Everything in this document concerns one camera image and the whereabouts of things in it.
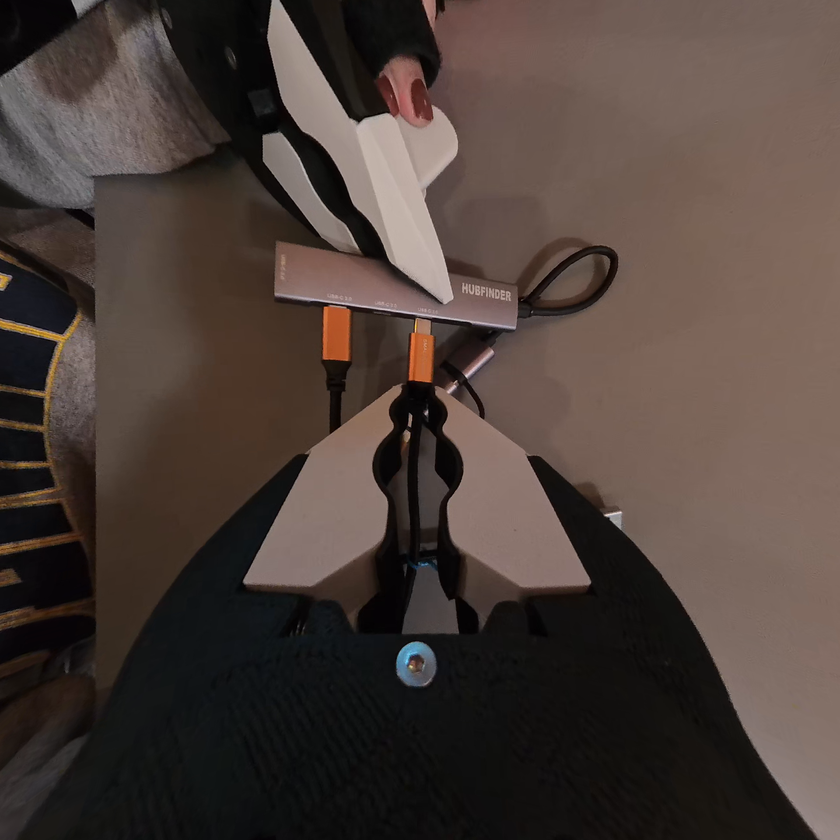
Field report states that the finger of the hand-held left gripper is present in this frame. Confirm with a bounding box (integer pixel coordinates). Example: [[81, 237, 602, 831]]
[[228, 131, 388, 260], [266, 0, 455, 307]]

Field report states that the person's left hand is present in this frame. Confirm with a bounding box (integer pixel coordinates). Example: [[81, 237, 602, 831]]
[[346, 0, 448, 127]]

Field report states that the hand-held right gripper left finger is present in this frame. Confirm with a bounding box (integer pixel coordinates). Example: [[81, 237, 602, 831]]
[[243, 384, 412, 634]]

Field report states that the black cable with yellow tie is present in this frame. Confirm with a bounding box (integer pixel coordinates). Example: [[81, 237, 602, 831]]
[[320, 305, 355, 434]]

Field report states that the grey usb hub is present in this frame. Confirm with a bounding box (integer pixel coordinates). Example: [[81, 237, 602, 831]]
[[438, 245, 620, 421], [274, 241, 521, 324]]

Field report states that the black cable with blue tie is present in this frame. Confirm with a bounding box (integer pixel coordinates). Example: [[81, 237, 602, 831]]
[[394, 318, 439, 631]]

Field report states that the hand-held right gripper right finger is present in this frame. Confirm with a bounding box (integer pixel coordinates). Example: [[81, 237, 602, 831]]
[[430, 386, 593, 635]]

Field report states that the person's left forearm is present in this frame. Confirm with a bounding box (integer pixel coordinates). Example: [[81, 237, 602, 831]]
[[0, 13, 232, 211]]

